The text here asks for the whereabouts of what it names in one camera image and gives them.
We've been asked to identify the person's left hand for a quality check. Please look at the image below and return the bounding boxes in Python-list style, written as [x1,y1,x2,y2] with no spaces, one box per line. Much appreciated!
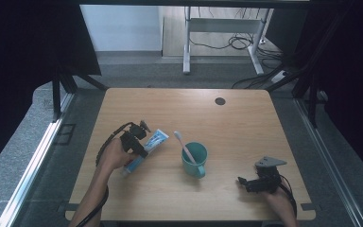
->
[97,137,139,172]

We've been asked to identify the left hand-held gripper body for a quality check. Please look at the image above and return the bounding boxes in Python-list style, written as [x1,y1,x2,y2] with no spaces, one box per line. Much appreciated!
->
[119,120,152,154]

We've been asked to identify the aluminium rail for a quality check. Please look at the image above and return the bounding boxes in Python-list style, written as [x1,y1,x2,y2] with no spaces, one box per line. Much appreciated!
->
[0,93,76,227]
[294,96,361,227]

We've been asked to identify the white power strip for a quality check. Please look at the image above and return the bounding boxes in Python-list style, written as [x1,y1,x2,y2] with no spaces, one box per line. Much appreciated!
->
[270,70,288,84]

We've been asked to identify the black curtain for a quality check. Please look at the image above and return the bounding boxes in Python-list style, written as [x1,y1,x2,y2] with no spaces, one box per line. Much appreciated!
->
[0,0,102,179]
[265,0,363,187]

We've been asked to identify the black floor cables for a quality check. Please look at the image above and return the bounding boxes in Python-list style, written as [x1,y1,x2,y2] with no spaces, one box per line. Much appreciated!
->
[188,32,285,70]

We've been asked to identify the white toothbrush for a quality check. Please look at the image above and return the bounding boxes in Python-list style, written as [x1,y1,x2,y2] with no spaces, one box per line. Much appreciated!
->
[173,131,199,166]

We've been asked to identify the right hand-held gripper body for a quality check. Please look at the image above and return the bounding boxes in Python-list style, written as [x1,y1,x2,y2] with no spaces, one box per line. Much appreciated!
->
[246,155,288,194]

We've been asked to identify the black metal stand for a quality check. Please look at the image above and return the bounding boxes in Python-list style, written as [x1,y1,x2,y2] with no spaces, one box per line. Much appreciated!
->
[266,6,329,129]
[51,66,110,123]

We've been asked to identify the white metal desk frame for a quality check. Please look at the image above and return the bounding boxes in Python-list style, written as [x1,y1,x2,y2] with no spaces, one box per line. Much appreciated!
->
[181,5,274,76]

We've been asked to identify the person's right hand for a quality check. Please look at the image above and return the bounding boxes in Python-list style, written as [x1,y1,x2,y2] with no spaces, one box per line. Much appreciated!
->
[262,183,293,216]

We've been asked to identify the blue and white toothpaste tube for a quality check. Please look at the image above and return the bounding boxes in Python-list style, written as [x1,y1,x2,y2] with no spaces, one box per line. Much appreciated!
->
[120,128,170,177]

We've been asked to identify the teal cup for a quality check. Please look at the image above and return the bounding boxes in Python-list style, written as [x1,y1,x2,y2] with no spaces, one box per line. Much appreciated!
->
[181,141,209,180]

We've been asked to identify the right hand-held gripper black cable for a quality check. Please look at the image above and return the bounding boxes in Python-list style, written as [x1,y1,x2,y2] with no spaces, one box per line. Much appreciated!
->
[278,175,299,219]

